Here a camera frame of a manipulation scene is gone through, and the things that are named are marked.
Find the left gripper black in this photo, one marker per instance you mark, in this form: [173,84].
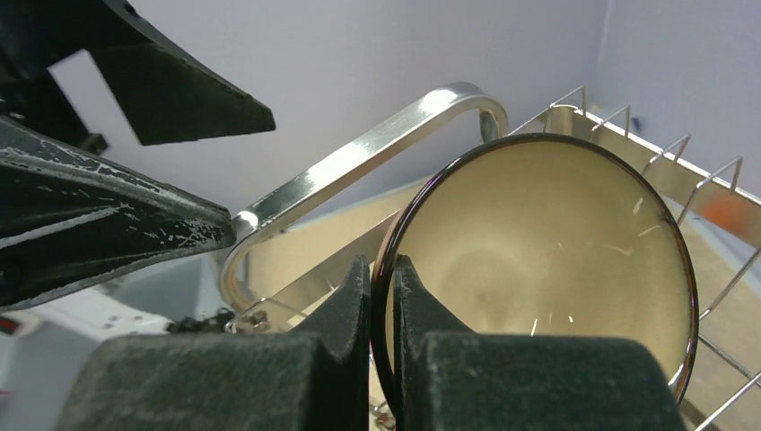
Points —
[70,219]

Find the stainless steel dish rack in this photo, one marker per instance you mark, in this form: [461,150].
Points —
[686,189]

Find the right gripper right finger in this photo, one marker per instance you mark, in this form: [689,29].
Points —
[450,378]

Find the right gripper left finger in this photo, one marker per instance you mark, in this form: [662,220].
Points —
[312,377]

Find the beige bowl brown rim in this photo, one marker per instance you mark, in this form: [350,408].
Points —
[545,234]

